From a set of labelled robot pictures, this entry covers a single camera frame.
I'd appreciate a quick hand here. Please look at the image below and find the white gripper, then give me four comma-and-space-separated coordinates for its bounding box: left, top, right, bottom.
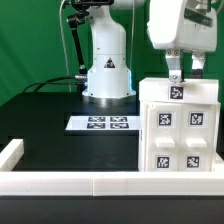
147, 0, 217, 83

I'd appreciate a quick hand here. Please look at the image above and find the white cabinet top block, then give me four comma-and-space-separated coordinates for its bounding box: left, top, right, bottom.
139, 78, 219, 104

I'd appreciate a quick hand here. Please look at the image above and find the white cabinet door panel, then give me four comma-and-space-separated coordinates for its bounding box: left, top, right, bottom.
145, 103, 181, 172
179, 104, 215, 172

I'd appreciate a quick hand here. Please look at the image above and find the white cabinet body box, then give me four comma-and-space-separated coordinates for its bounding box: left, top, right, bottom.
138, 102, 220, 172

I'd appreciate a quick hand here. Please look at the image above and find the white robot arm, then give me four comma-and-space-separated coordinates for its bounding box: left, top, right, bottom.
82, 0, 217, 101

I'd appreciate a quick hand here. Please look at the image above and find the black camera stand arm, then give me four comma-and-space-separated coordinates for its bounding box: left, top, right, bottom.
67, 0, 114, 81

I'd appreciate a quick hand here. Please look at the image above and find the white marker base plate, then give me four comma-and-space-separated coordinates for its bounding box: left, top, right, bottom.
66, 116, 139, 131

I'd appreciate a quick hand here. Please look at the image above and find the white hanging cable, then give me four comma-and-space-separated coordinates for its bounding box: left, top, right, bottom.
59, 0, 73, 94

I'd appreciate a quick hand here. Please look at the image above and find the black cable bundle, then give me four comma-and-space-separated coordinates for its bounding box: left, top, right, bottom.
22, 75, 88, 94

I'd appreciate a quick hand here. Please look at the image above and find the white U-shaped fence frame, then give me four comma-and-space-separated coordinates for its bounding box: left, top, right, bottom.
0, 139, 224, 196

